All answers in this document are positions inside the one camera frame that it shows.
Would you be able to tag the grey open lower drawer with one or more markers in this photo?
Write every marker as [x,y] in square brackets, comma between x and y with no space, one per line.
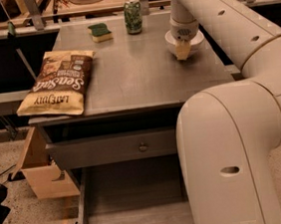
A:
[145,191]

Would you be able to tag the grey wooden drawer cabinet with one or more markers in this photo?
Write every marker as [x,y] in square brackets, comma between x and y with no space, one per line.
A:
[136,82]

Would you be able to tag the light wooden box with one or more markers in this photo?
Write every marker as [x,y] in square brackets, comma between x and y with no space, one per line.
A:
[44,176]

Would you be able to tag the brown sea salt chip bag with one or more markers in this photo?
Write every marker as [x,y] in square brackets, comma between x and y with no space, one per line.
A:
[61,85]

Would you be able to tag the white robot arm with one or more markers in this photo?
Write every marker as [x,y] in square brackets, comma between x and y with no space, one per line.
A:
[225,133]

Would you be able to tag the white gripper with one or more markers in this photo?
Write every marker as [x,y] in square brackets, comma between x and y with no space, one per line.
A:
[184,32]

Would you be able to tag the green soda can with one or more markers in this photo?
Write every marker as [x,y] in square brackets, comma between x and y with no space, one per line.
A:
[132,10]

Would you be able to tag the white ceramic bowl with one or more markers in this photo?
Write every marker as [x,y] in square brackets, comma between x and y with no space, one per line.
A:
[182,50]

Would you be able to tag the green yellow sponge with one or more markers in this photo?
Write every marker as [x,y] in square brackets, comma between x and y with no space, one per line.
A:
[100,32]

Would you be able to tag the grey upper drawer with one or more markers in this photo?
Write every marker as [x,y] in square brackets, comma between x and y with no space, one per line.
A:
[111,148]

